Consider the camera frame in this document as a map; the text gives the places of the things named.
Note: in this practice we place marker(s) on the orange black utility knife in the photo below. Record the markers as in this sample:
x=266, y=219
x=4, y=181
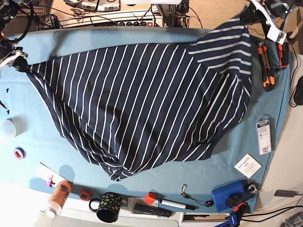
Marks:
x=267, y=75

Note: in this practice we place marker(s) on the teal table cloth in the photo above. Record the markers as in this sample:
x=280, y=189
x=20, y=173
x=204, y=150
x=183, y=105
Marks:
x=37, y=135

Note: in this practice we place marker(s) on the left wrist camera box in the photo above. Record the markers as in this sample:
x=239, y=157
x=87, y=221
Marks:
x=276, y=35

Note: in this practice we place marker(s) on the small orange black tool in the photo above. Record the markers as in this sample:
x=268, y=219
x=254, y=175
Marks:
x=283, y=55

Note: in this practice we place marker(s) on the black computer mouse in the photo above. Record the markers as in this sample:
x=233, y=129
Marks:
x=298, y=92

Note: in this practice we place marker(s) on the black power adapter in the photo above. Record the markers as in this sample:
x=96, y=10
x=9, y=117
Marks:
x=285, y=193

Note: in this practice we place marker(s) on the white paper sheet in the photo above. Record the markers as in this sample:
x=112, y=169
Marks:
x=43, y=172

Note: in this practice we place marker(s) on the translucent white cup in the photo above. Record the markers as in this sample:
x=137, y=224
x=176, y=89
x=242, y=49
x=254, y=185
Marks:
x=7, y=131

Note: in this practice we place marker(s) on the blue plastic box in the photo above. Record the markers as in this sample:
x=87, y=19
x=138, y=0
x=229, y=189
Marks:
x=220, y=194

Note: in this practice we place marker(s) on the red tape roll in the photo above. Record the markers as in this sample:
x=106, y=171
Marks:
x=85, y=195

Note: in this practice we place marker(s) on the clear plastic blister pack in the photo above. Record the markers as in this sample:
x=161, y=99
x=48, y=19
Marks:
x=264, y=134

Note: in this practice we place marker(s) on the orange bottle white cap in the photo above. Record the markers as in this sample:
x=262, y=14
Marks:
x=58, y=198

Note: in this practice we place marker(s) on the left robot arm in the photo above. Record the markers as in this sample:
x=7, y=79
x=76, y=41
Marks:
x=280, y=9

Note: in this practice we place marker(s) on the blue orange clamp bottom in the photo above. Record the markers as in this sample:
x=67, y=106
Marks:
x=235, y=218

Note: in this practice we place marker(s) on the black power strip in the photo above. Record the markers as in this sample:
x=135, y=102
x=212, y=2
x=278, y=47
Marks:
x=129, y=23

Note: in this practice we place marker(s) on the black mug gold pattern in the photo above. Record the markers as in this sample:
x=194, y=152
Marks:
x=107, y=207

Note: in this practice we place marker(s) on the navy white striped t-shirt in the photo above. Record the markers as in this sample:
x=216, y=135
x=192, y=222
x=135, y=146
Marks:
x=134, y=107

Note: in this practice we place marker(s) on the black knob on box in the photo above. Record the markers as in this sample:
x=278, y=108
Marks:
x=233, y=200

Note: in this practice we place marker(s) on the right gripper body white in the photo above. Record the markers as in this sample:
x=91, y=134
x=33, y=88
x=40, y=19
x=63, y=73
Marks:
x=7, y=59

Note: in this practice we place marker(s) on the black remote control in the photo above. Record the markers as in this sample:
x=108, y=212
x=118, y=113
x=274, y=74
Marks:
x=153, y=210

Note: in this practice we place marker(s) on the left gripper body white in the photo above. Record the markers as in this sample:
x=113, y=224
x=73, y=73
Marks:
x=268, y=16

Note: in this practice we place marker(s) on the purple tape roll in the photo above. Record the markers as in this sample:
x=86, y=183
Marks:
x=19, y=153

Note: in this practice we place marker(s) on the white square paper packet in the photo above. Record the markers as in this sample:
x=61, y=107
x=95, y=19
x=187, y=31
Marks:
x=248, y=166

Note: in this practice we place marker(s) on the orange red cube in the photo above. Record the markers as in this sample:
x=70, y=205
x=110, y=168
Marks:
x=150, y=198

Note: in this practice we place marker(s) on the white black marker pen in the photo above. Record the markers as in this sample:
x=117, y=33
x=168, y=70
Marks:
x=177, y=205

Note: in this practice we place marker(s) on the silver carabiner keyring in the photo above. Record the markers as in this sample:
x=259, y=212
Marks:
x=253, y=189

